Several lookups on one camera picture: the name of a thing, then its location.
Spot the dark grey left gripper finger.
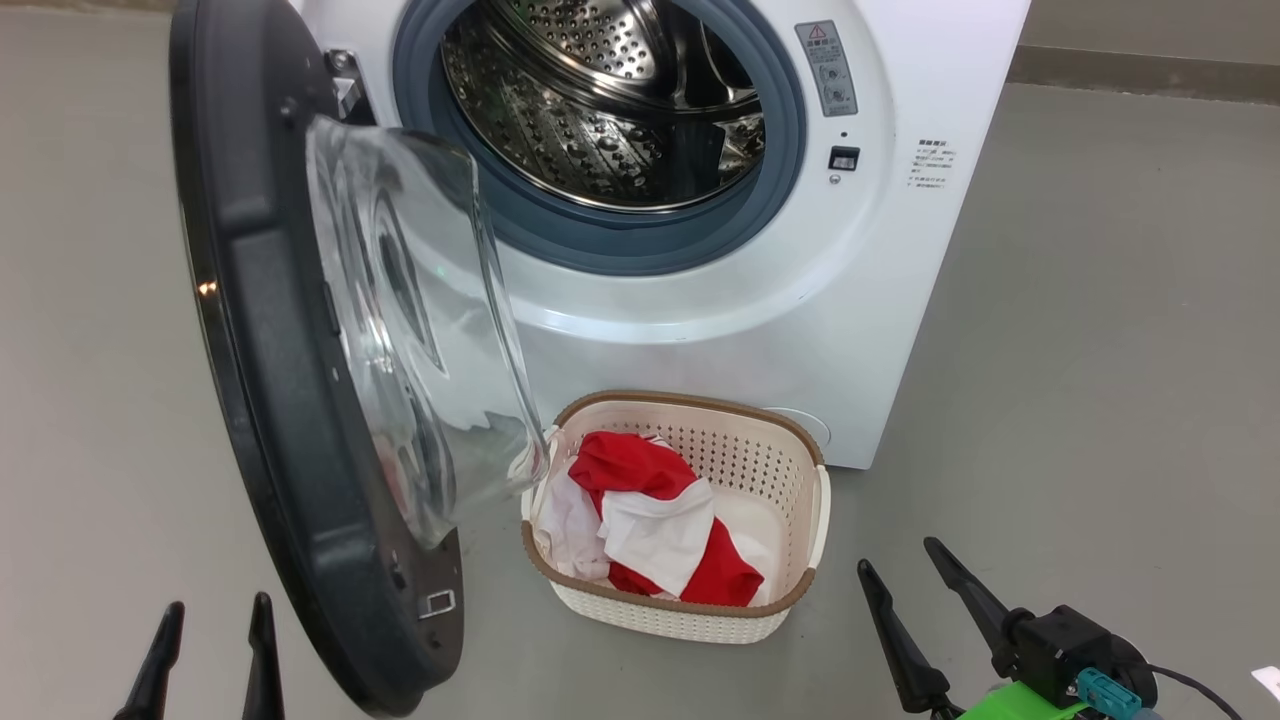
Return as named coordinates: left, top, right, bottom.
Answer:
left=113, top=601, right=186, bottom=720
left=242, top=592, right=287, bottom=720

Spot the black right camera cable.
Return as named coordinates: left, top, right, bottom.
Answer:
left=1075, top=663, right=1246, bottom=720

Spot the cream perforated laundry basket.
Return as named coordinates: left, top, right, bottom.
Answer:
left=520, top=390, right=832, bottom=646

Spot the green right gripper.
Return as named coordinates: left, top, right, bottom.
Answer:
left=857, top=537, right=1093, bottom=720

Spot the dark round washing machine door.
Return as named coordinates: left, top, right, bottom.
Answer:
left=168, top=0, right=551, bottom=719

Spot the grey warning label sticker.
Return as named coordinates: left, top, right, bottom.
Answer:
left=795, top=20, right=860, bottom=119

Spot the white front-load washing machine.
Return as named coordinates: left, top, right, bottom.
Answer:
left=290, top=0, right=1033, bottom=471

